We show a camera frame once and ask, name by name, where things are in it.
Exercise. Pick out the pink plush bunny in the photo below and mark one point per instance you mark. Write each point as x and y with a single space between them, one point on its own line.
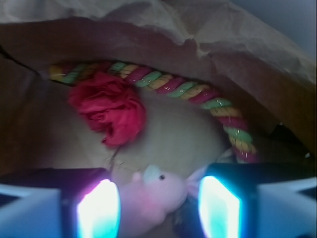
151 196

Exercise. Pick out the red paper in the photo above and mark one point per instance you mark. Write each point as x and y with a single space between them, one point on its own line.
111 106

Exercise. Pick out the brown paper bag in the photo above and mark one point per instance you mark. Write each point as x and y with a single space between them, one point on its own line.
216 42

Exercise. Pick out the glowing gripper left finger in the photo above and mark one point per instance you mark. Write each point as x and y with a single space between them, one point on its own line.
59 203

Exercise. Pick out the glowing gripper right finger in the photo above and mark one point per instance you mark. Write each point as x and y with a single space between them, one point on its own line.
261 200

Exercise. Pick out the multicolour twisted rope toy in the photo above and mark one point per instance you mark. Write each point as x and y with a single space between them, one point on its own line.
206 97

